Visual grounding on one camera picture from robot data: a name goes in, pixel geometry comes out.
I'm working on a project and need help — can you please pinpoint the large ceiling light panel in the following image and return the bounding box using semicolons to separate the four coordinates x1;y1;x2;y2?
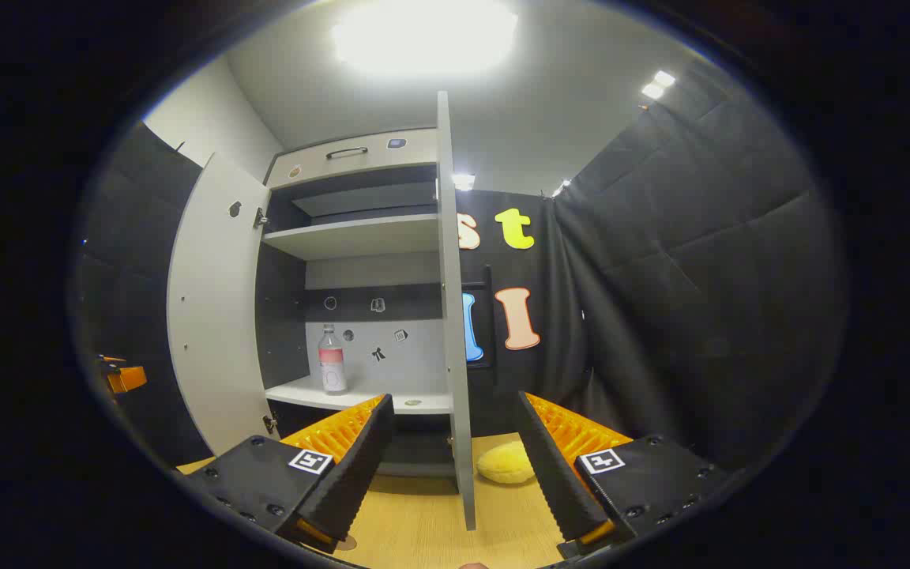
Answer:
331;0;519;76

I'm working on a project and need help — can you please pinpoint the grey cabinet door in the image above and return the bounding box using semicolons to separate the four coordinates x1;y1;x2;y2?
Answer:
167;152;274;457
435;90;495;532

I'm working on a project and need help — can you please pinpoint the grey cabinet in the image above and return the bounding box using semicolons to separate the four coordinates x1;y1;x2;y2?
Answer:
254;128;456;479

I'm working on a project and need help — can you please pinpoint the grey cabinet drawer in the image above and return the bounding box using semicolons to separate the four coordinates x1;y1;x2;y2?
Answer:
265;128;440;190

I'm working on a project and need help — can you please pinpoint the clear plastic bottle pink label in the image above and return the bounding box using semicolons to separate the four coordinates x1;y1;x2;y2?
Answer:
318;323;348;394

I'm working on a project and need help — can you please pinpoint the black backdrop cloth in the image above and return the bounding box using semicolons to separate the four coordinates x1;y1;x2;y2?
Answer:
455;188;590;443

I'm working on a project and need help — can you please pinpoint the yellow plush toy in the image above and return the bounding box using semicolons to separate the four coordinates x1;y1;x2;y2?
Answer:
476;440;536;484

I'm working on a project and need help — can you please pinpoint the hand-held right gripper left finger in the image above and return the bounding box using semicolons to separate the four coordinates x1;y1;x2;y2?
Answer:
184;394;395;554

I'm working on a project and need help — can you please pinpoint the black quilted cloth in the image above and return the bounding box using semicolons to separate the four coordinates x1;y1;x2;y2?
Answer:
554;59;847;475
72;122;211;467

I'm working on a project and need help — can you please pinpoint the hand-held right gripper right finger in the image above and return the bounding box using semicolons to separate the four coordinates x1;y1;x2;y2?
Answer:
515;390;732;560

